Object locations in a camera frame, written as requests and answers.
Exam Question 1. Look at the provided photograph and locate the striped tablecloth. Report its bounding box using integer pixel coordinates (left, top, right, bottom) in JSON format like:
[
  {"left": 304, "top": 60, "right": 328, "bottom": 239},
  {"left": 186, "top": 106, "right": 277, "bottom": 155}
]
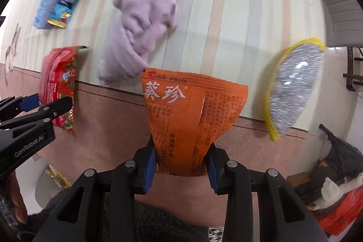
[{"left": 1, "top": 0, "right": 325, "bottom": 216}]

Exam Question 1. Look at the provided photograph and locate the red plastic bag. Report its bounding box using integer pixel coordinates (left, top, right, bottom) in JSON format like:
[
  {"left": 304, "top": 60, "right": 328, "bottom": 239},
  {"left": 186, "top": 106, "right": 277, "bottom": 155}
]
[{"left": 316, "top": 187, "right": 363, "bottom": 236}]

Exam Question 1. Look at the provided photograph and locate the orange snack packet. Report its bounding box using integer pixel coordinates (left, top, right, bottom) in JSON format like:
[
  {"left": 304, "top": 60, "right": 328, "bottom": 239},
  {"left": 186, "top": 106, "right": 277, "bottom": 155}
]
[{"left": 142, "top": 68, "right": 249, "bottom": 177}]

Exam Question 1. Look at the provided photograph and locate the red floral snack packet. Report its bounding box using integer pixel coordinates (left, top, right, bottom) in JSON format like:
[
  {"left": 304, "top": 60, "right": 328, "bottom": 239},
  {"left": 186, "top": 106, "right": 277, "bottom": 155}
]
[{"left": 39, "top": 45, "right": 89, "bottom": 131}]

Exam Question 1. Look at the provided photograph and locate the white cat toy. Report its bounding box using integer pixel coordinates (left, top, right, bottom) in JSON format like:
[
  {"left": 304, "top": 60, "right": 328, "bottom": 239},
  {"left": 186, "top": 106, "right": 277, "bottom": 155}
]
[{"left": 310, "top": 173, "right": 362, "bottom": 211}]

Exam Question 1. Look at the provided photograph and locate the yellow silver scrub sponge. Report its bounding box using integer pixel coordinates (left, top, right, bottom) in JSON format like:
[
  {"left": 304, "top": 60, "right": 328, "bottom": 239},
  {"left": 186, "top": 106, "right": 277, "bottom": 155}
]
[{"left": 264, "top": 37, "right": 326, "bottom": 142}]

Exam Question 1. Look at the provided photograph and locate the purple fleece cloth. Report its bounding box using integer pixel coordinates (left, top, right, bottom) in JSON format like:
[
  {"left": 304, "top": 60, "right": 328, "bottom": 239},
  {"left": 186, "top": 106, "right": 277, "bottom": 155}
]
[{"left": 97, "top": 0, "right": 178, "bottom": 83}]

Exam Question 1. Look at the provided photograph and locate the blue gold snack wrapper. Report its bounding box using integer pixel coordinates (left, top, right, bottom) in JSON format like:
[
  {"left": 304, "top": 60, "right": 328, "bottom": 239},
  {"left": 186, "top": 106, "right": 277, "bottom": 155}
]
[{"left": 47, "top": 0, "right": 79, "bottom": 28}]

